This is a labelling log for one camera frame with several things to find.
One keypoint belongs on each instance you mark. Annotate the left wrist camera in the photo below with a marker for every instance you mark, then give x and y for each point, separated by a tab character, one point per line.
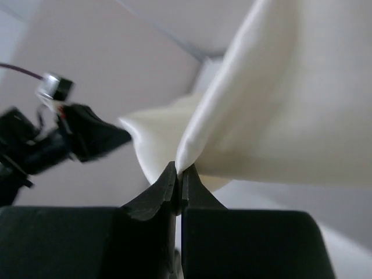
54	87

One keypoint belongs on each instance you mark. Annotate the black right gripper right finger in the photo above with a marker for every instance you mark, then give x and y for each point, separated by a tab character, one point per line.
217	242

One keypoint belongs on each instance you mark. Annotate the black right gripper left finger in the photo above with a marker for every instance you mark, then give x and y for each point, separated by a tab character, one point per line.
133	241

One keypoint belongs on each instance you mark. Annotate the cream cloth napkin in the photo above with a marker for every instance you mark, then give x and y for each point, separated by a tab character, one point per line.
290	103

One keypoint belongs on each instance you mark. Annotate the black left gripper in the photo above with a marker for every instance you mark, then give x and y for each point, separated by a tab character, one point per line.
79	132

